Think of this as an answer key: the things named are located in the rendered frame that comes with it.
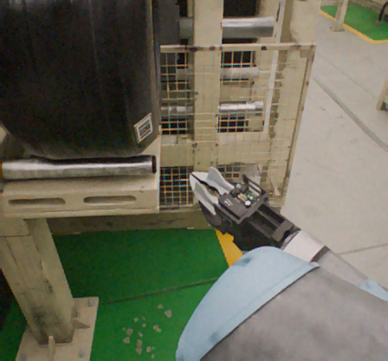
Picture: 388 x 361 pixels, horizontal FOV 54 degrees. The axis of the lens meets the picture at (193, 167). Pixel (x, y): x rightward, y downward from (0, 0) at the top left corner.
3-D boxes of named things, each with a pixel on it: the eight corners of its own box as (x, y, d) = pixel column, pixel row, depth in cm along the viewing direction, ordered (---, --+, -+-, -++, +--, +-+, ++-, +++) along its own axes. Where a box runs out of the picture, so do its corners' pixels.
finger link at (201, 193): (187, 160, 65) (226, 191, 61) (192, 177, 70) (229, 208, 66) (173, 172, 64) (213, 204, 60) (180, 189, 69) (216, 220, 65)
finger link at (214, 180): (199, 149, 66) (239, 178, 62) (203, 167, 71) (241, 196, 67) (187, 160, 65) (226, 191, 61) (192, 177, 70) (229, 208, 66)
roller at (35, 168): (0, 155, 86) (6, 170, 89) (-7, 169, 83) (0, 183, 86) (156, 150, 87) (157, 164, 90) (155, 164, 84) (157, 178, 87)
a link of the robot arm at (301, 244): (322, 255, 60) (289, 294, 58) (299, 237, 62) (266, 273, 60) (329, 237, 54) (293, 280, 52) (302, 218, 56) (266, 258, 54)
